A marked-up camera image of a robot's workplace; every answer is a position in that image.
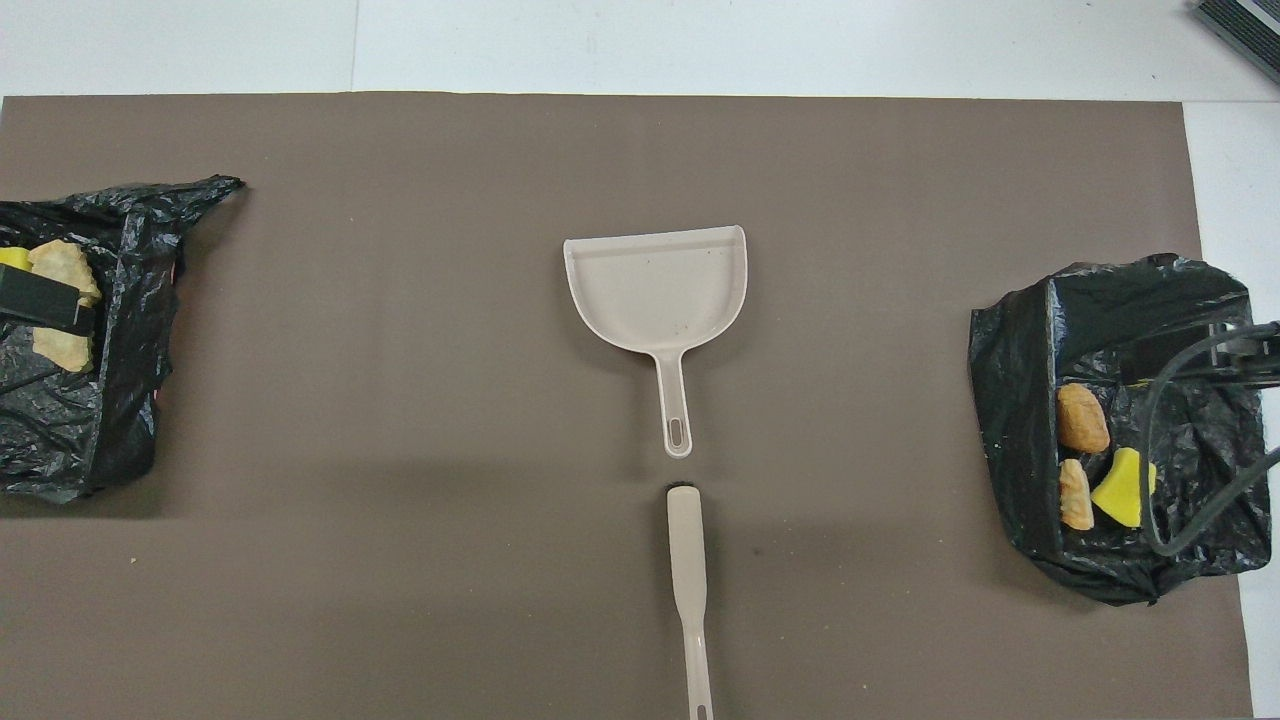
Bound striped croissant toy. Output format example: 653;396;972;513
27;239;103;307
31;324;97;374

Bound brown oval bread roll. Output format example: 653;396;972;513
1056;383;1112;454

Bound black trash bag bin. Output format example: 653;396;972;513
0;176;244;504
968;253;1273;607

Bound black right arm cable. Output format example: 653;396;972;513
1140;320;1280;557

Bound pale cream bread piece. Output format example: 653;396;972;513
1059;457;1097;532

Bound beige plastic dustpan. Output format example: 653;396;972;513
563;225;748;460

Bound brown table mat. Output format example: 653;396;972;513
0;93;1256;720

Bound beige brush handle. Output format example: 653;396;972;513
666;483;715;720

